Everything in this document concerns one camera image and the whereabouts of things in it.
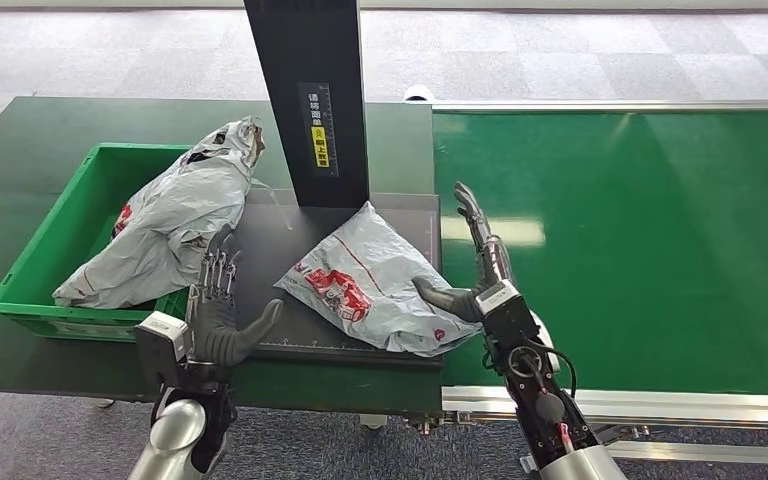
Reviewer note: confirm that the aluminium conveyor frame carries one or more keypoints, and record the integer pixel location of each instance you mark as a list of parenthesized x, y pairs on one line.
[(656, 405)]

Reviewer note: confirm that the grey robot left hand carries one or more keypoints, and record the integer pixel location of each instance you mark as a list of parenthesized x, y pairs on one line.
[(215, 331)]

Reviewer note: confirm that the green conveyor belt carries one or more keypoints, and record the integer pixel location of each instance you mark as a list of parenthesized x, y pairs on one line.
[(622, 232)]

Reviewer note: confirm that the black weighing scale platform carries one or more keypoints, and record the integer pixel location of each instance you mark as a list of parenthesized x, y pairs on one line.
[(271, 245)]

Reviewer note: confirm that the metal conveyor support bracket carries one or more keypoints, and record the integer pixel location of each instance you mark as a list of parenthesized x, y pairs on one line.
[(689, 452)]

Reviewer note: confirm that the black scale column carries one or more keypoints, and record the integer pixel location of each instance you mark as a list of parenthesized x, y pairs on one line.
[(311, 53)]

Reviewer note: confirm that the table foot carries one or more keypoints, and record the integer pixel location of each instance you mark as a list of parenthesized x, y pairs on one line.
[(374, 421)]

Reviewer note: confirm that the conveyor mounting bolts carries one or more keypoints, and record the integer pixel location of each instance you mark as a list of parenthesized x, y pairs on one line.
[(427, 422)]

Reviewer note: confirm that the large grey courier bag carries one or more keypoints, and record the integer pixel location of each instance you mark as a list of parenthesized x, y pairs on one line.
[(172, 218)]

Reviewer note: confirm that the grey courier bag red print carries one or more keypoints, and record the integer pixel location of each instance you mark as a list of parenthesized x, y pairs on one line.
[(371, 278)]

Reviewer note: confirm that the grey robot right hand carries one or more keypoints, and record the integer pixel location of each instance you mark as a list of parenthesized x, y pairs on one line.
[(490, 262)]

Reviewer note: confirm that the green plastic basket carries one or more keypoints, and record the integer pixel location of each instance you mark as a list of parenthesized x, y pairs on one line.
[(66, 228)]

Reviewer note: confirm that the yellow black column label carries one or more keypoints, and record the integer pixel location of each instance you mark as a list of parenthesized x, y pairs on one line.
[(320, 132)]

